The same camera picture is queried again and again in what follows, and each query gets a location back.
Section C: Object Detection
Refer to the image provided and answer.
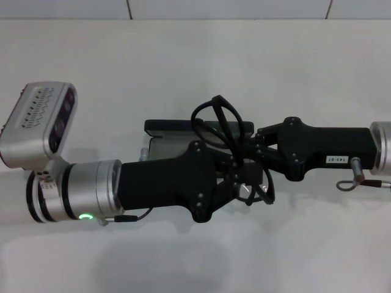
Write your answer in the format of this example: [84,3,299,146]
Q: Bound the right wrist cable with plug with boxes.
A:
[335,156,391,192]

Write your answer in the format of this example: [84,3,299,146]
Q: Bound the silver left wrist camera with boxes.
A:
[0,81,79,169]

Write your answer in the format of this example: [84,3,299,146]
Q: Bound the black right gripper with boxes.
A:
[252,116,378,181]

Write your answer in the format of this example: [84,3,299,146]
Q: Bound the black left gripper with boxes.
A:
[117,140,266,225]

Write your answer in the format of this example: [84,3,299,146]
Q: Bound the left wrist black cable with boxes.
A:
[97,207,154,228]

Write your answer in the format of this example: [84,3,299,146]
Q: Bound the black glasses case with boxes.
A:
[144,118,255,162]

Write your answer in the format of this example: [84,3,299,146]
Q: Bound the black round-rimmed glasses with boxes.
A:
[190,95,276,206]

